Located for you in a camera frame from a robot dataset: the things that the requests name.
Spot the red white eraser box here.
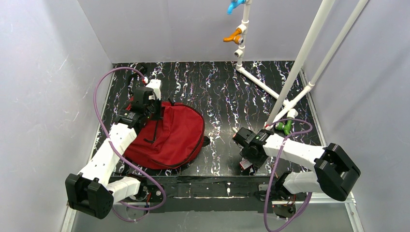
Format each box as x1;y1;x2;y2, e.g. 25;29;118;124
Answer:
239;159;253;172

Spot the red student backpack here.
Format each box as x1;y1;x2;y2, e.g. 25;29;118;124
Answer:
124;101;205;170

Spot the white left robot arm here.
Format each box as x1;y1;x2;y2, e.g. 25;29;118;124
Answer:
65;87;161;219

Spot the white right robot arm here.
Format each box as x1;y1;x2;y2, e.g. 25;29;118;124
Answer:
233;127;361;202

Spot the green pipe valve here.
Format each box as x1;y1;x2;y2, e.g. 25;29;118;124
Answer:
275;119;293;136

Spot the orange pipe valve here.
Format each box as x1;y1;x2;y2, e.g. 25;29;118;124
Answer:
223;28;244;45

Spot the blue pipe valve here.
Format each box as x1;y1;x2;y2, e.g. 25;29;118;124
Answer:
227;0;246;15

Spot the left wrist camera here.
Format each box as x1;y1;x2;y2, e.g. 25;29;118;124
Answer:
142;77;162;100

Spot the white PVC pipe frame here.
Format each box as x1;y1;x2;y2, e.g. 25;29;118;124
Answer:
234;0;367;123

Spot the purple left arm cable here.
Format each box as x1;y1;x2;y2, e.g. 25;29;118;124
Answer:
93;66;167;223

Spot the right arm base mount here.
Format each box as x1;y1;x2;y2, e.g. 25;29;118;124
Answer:
253;171;308;220

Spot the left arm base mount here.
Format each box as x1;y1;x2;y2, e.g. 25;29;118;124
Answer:
135;180;164;208

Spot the aluminium front rail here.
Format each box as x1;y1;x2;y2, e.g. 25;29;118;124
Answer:
60;181;364;232

